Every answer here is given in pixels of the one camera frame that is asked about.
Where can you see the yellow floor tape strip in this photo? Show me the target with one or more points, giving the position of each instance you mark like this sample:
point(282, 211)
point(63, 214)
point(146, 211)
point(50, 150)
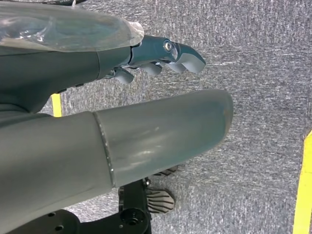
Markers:
point(57, 105)

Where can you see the yellow floor tape outline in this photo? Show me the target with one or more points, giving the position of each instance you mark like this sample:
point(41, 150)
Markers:
point(304, 187)

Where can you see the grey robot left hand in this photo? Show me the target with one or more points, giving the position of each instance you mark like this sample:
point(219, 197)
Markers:
point(60, 155)

